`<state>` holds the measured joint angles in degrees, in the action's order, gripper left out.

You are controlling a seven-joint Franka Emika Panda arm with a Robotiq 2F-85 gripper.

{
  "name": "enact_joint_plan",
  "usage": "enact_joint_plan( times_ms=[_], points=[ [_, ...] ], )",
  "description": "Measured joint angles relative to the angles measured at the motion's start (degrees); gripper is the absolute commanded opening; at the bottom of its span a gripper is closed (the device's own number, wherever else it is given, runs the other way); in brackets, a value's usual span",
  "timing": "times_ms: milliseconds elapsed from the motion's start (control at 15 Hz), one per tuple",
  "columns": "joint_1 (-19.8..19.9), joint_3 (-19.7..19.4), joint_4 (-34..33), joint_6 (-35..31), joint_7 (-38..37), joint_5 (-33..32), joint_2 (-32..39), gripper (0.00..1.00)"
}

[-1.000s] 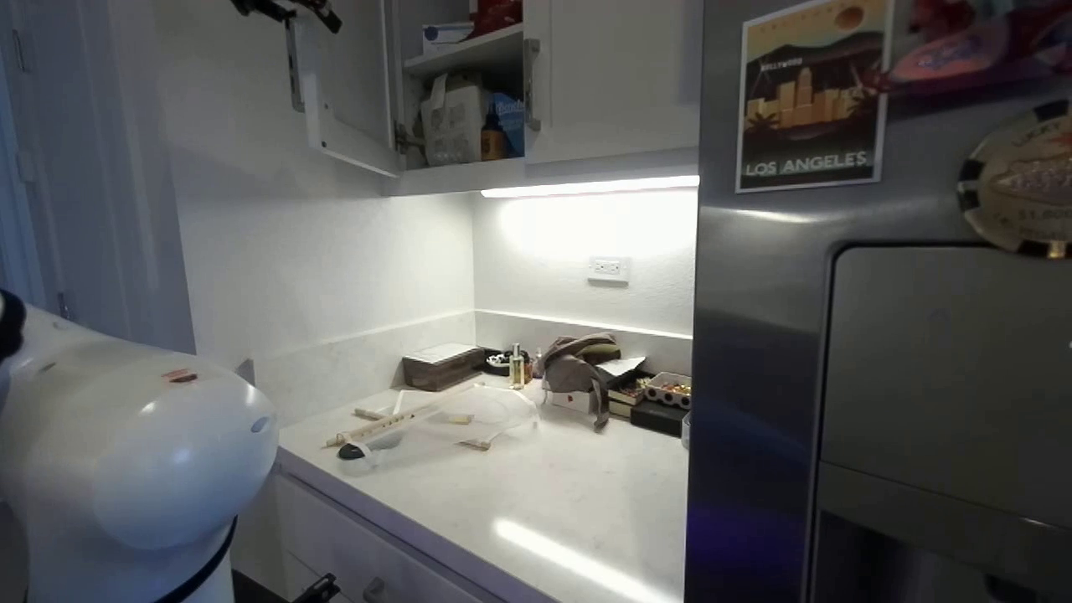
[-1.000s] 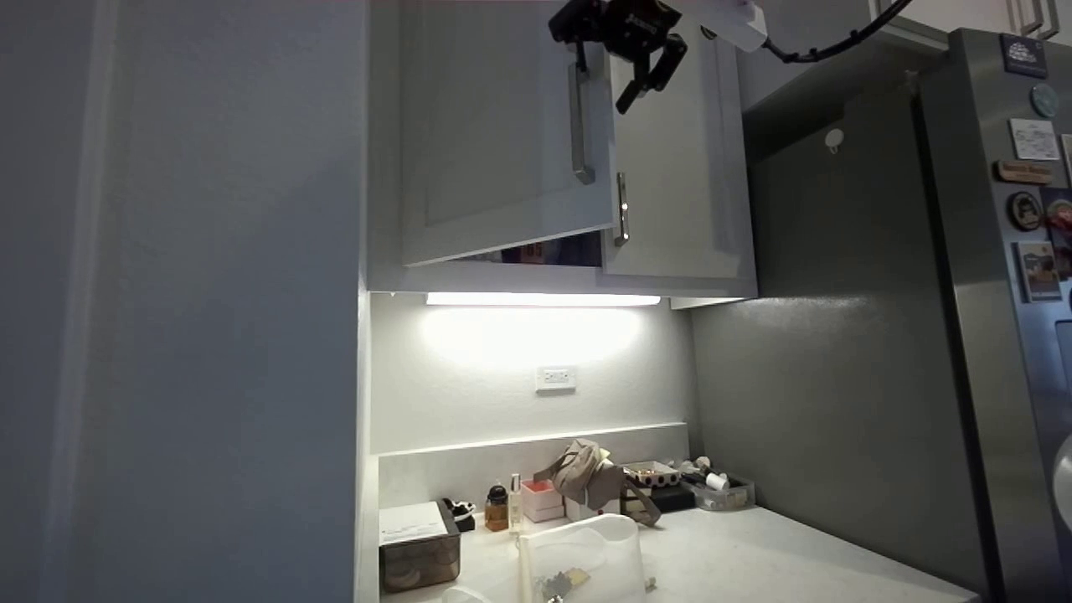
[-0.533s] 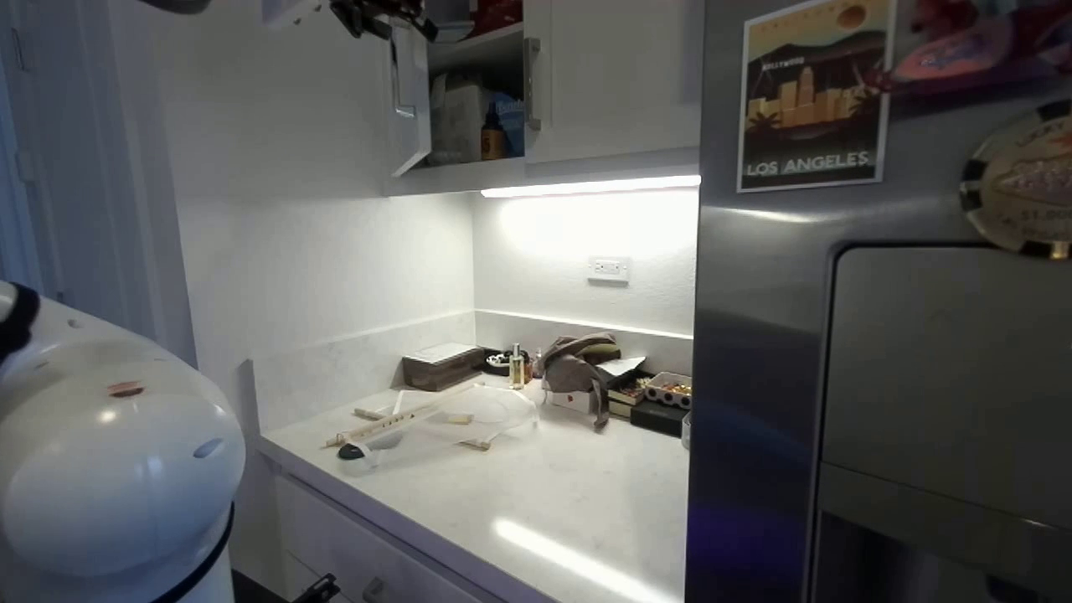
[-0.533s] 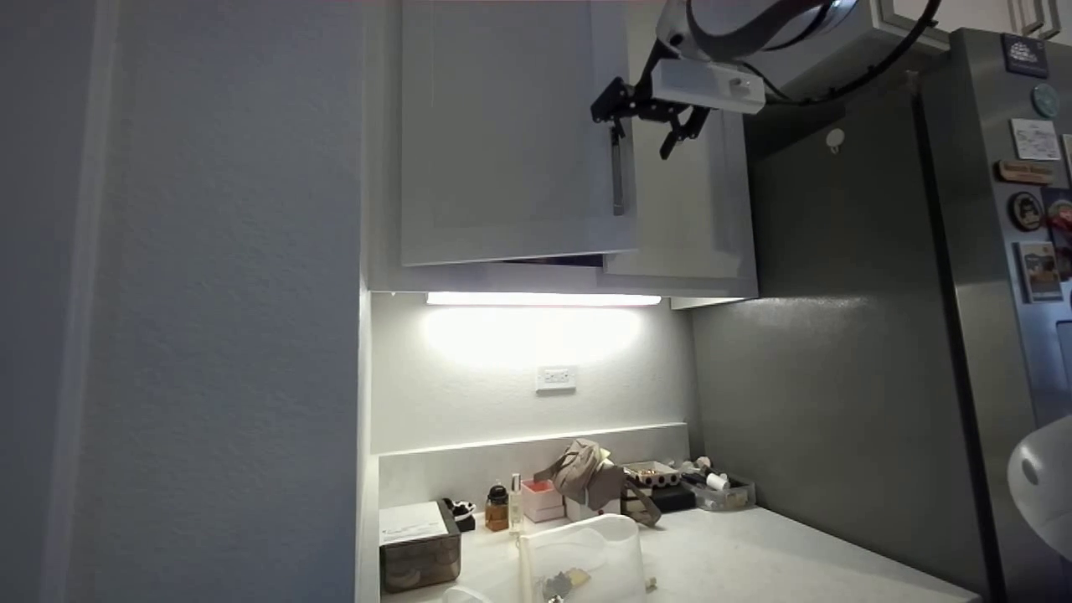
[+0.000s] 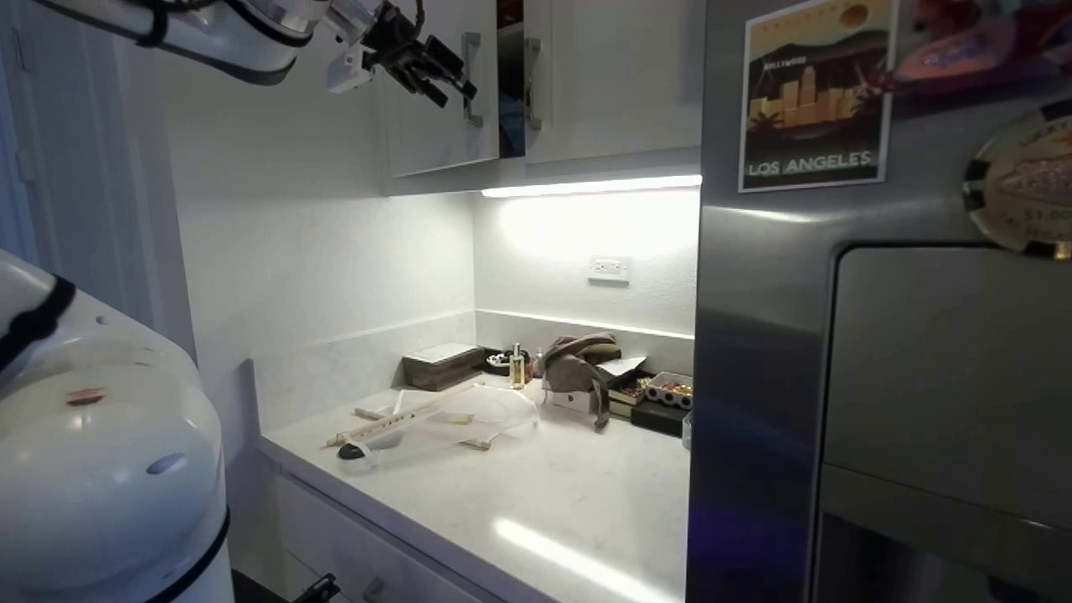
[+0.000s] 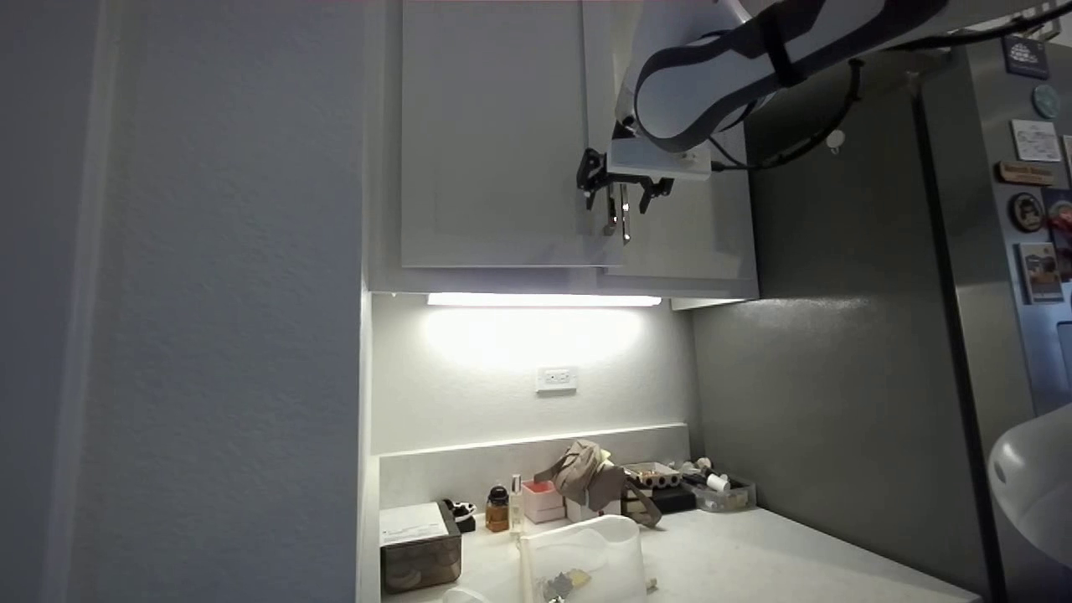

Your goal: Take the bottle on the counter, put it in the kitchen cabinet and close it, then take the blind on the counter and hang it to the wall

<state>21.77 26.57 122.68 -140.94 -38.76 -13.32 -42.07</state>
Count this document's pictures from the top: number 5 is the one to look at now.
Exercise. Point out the white wall outlet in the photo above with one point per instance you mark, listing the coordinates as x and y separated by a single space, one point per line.
609 269

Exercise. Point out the dark egg carton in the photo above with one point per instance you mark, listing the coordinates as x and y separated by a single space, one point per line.
661 405

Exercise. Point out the white kitchen cabinet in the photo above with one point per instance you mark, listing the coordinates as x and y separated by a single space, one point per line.
581 168

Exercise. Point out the red yellow box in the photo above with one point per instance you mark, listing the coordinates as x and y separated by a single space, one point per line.
509 12

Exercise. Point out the brown wooden box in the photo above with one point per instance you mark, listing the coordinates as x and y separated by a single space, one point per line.
439 369

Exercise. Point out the Los Angeles poster magnet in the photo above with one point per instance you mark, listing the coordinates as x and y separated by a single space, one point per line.
813 103

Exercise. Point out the white base cabinet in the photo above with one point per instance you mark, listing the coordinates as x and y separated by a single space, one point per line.
371 547

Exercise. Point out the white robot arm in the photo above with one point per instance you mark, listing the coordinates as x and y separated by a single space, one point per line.
100 471

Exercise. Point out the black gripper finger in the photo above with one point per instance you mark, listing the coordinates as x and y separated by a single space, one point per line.
424 88
452 65

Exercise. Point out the pink magnet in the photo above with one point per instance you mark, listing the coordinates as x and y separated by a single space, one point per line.
983 44

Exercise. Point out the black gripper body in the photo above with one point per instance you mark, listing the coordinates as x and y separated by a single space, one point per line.
392 43

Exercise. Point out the white cabinet door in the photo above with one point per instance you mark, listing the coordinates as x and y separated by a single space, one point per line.
621 78
431 139

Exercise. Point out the small amber bottle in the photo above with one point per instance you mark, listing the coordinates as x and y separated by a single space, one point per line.
517 368

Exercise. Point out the under-cabinet light strip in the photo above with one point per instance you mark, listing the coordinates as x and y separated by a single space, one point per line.
592 187

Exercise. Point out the small black object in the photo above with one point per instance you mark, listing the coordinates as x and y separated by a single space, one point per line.
496 362

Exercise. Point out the round poker chip magnet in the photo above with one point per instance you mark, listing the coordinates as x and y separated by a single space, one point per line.
1026 183

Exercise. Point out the stainless steel refrigerator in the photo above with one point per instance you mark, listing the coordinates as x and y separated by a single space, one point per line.
757 391

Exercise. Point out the dark round disc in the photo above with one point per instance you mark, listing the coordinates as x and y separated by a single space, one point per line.
353 452

